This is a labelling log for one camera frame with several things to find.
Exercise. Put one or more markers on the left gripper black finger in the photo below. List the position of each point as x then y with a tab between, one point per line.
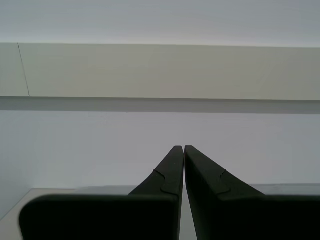
100	217
250	220

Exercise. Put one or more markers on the beige wall trim band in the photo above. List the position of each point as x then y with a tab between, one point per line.
150	72

